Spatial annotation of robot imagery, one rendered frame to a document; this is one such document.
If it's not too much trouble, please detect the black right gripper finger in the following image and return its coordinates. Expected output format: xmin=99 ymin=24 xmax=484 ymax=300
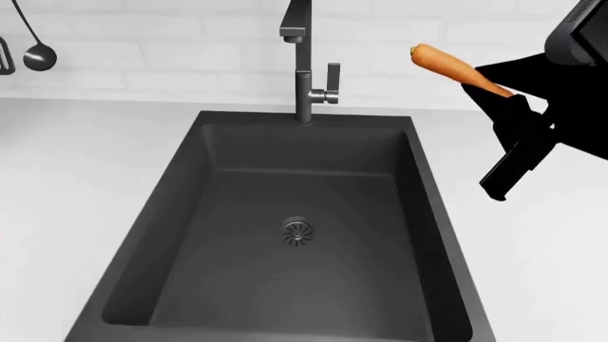
xmin=459 ymin=83 xmax=543 ymax=126
xmin=478 ymin=123 xmax=556 ymax=202

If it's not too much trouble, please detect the black slotted spatula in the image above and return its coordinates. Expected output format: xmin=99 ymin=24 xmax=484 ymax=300
xmin=0 ymin=34 xmax=17 ymax=77

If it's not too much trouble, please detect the round metal sink drain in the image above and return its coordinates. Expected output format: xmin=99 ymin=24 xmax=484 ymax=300
xmin=277 ymin=215 xmax=317 ymax=248

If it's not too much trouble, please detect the black ladle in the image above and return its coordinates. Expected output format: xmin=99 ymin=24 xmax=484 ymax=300
xmin=9 ymin=0 xmax=59 ymax=72

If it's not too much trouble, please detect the orange carrot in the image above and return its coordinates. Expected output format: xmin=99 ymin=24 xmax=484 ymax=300
xmin=408 ymin=43 xmax=516 ymax=100

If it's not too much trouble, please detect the grey metal faucet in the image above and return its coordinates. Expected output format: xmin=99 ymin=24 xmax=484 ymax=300
xmin=278 ymin=0 xmax=342 ymax=126

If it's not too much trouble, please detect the dark grey kitchen sink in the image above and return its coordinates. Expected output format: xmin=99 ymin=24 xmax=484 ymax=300
xmin=64 ymin=109 xmax=498 ymax=342

